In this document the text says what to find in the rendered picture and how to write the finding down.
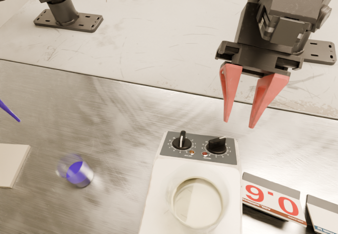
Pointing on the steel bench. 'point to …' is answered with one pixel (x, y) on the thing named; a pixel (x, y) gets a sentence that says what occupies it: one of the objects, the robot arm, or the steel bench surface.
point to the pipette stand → (11, 162)
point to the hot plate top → (159, 165)
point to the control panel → (198, 146)
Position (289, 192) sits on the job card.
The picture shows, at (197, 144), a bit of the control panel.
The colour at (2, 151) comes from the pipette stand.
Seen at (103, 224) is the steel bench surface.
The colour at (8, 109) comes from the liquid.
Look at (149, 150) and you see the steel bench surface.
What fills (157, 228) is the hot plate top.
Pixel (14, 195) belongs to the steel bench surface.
